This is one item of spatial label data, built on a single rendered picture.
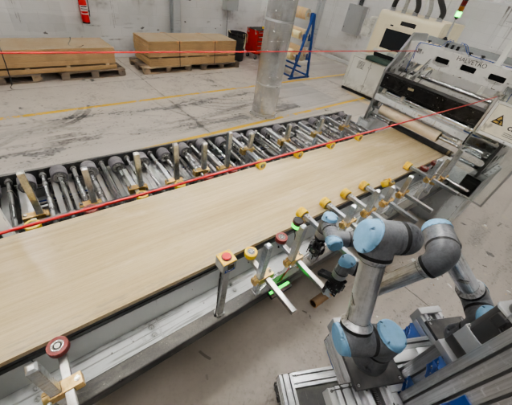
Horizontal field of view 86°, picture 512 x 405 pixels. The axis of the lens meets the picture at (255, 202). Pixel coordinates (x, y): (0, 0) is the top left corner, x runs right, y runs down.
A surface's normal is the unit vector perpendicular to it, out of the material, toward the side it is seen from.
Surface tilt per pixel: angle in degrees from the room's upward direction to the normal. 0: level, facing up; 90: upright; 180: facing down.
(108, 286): 0
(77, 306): 0
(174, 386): 0
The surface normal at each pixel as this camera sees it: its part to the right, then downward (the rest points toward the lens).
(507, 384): -0.97, 0.00
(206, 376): 0.15, -0.75
